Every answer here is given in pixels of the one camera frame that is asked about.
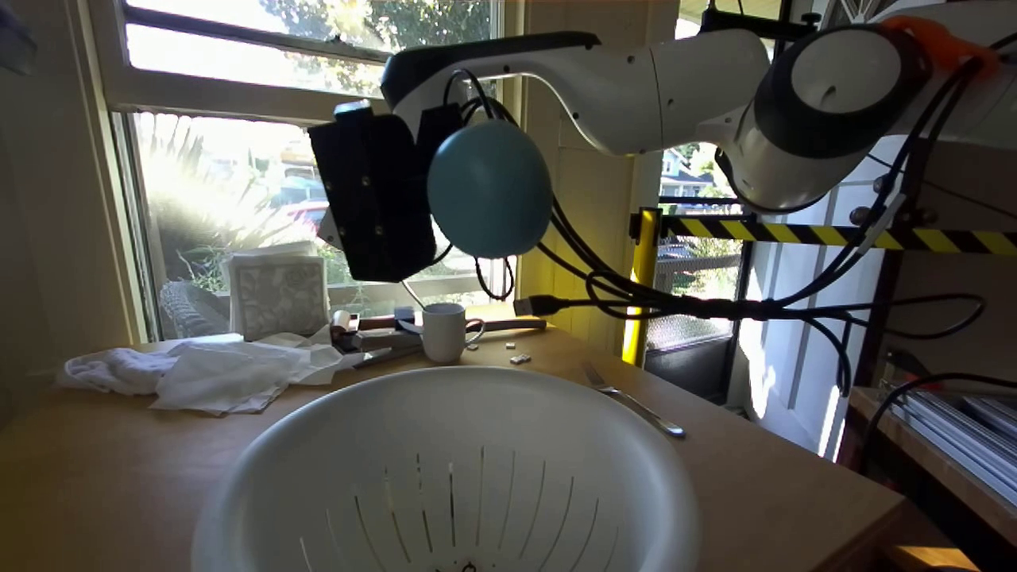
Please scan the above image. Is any silver fork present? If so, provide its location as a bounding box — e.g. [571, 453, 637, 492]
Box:
[584, 369, 686, 438]

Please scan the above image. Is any white crumpled cloth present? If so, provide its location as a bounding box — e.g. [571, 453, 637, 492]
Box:
[56, 335, 369, 416]

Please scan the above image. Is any white plastic colander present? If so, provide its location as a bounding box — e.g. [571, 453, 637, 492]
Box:
[190, 367, 699, 572]

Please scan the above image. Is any blue measuring spoon with holder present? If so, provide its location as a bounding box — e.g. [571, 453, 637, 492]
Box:
[309, 109, 554, 283]

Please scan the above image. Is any metal spoon in mug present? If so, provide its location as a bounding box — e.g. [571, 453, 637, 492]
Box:
[400, 280, 427, 308]

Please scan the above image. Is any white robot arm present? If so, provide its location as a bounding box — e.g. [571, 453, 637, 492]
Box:
[382, 0, 1017, 213]

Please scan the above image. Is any black cable bundle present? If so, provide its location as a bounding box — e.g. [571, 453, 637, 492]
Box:
[440, 60, 1017, 394]

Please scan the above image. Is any yellow black striped bar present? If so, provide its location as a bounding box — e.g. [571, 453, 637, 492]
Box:
[630, 209, 1017, 256]

